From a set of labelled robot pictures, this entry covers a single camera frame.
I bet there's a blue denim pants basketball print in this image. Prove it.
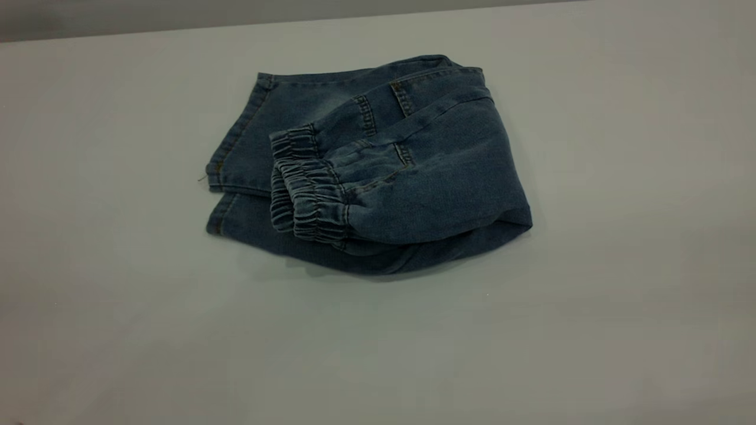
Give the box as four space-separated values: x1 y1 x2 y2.
204 54 534 277

